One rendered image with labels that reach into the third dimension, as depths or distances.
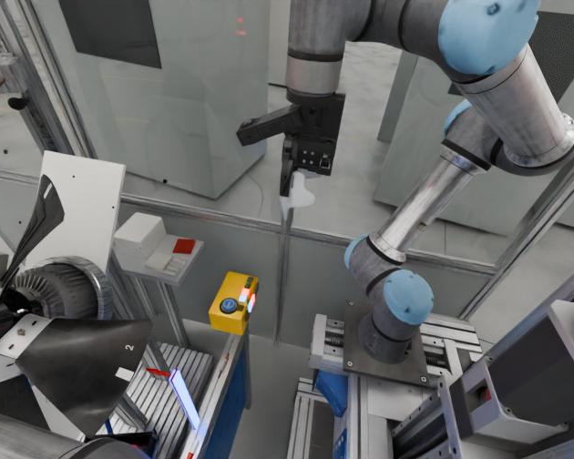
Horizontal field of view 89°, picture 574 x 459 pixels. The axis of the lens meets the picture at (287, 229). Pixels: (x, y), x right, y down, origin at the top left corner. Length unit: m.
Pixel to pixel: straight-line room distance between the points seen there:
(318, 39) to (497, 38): 0.18
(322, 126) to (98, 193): 0.72
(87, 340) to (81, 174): 0.48
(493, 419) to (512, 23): 0.48
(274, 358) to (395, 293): 1.36
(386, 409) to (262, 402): 1.05
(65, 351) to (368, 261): 0.71
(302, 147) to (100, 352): 0.59
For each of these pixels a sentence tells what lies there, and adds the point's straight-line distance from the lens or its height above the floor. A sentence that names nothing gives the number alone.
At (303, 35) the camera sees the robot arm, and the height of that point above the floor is 1.75.
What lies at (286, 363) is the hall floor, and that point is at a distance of 1.98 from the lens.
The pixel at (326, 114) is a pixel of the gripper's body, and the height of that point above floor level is 1.66.
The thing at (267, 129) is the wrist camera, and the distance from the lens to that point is 0.47.
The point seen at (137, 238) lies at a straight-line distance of 1.31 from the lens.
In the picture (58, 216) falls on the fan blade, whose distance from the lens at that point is 0.69.
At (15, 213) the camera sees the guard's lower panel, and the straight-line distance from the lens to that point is 2.15.
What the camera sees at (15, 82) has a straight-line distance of 1.15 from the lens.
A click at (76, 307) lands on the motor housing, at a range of 0.95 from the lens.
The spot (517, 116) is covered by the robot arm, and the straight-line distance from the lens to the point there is 0.51.
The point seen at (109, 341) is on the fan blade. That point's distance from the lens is 0.78.
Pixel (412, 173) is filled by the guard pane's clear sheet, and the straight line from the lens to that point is 1.06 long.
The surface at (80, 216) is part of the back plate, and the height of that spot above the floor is 1.23.
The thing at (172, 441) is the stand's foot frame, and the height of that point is 0.07.
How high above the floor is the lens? 1.81
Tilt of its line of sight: 41 degrees down
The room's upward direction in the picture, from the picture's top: 5 degrees clockwise
